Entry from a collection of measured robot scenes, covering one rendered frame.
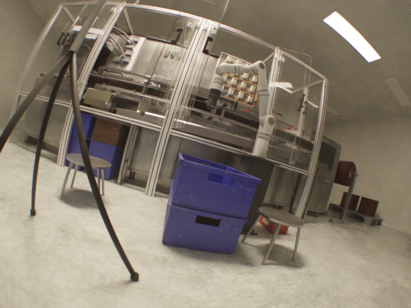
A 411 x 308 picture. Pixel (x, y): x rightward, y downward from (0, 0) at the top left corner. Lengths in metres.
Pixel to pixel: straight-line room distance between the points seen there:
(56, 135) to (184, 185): 1.81
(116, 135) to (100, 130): 0.18
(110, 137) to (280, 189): 1.96
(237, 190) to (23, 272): 0.92
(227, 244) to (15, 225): 1.00
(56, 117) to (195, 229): 1.97
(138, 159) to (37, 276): 1.50
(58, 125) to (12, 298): 1.95
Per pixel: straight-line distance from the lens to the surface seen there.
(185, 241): 0.90
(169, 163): 1.82
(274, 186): 2.21
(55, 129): 2.31
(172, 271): 0.76
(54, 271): 0.68
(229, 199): 0.85
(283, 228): 1.58
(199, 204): 0.82
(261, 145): 1.28
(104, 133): 1.69
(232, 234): 0.93
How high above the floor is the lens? 0.48
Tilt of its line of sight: level
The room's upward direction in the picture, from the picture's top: 16 degrees clockwise
